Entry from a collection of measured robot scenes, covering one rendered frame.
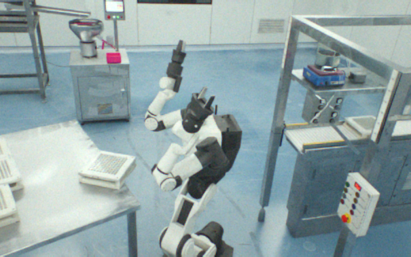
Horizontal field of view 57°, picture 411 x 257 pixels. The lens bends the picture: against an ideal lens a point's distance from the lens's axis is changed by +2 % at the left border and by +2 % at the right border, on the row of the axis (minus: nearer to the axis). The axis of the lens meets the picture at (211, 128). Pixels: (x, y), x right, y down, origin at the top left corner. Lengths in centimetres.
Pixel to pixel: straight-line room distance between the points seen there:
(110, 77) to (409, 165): 310
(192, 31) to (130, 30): 117
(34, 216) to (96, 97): 257
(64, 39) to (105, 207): 540
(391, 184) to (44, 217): 256
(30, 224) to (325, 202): 209
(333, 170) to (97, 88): 275
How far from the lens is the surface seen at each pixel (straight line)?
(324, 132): 288
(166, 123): 225
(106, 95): 449
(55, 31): 720
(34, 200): 223
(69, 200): 218
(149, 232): 317
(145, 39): 726
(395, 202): 358
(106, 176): 218
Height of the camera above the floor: 222
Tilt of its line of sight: 29 degrees down
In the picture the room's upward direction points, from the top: 4 degrees clockwise
